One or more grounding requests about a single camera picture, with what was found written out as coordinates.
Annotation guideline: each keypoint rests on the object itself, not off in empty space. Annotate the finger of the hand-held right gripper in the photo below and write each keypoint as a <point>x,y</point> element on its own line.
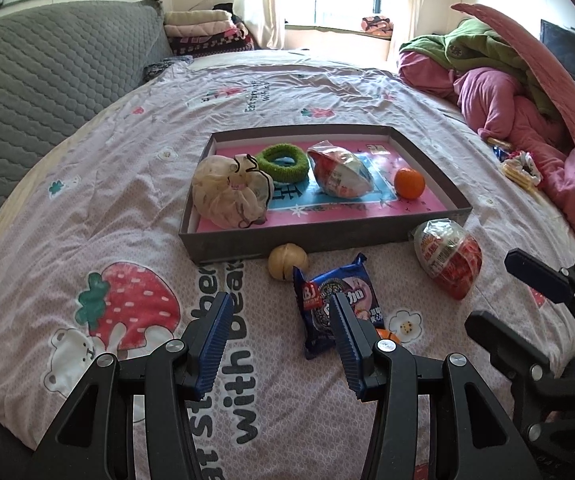
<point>497,332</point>
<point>537,275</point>

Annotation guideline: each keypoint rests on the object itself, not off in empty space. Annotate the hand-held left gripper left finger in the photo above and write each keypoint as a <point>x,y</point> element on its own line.
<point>215,345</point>

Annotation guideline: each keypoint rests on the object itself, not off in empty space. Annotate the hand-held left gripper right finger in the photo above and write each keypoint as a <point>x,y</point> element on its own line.
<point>347,355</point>

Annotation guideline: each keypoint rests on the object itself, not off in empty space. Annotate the orange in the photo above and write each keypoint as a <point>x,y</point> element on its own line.
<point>390,335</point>
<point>410,183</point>

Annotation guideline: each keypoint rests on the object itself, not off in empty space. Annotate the blue cookie packet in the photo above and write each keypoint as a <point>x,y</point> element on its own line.
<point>317,310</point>

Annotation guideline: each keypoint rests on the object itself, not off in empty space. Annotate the red toy egg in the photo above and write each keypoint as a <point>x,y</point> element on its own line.
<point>447,260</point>

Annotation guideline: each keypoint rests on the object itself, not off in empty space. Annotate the beige round ball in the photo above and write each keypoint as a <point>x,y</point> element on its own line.
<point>287,260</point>

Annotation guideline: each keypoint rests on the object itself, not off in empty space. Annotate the grey cardboard box tray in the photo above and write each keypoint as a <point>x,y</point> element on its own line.
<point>342,232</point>

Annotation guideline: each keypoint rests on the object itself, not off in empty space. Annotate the blue toy egg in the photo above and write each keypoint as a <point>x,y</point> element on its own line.
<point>342,175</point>

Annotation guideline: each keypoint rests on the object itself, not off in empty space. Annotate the yellow wafer snack packet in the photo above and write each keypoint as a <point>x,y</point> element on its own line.
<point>517,172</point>

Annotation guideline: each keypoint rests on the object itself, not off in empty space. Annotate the strawberry print bed sheet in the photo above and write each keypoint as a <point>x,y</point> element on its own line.
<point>117,200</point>

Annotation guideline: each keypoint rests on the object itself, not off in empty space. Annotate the pink duvet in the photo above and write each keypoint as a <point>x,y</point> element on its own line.
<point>497,100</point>

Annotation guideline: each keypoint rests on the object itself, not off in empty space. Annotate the pink quilted mat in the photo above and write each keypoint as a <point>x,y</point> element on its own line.
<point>542,75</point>

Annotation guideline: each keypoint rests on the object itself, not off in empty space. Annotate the green blanket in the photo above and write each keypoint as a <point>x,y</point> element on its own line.
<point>477,45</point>

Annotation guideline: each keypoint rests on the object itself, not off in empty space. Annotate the dark patterned cloth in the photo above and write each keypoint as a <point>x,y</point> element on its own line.
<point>167,66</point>

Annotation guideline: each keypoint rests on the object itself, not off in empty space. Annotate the patterned cloth bundle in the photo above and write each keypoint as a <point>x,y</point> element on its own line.
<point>376,25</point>

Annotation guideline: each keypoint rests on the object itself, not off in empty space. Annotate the stack of folded blankets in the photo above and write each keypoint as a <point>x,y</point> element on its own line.
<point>202,30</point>

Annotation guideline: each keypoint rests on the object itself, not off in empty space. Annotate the grey quilted headboard cover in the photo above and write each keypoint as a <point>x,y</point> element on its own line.
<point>32,85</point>

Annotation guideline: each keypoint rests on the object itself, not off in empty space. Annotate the black wall television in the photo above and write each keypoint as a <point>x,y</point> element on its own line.
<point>572,55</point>

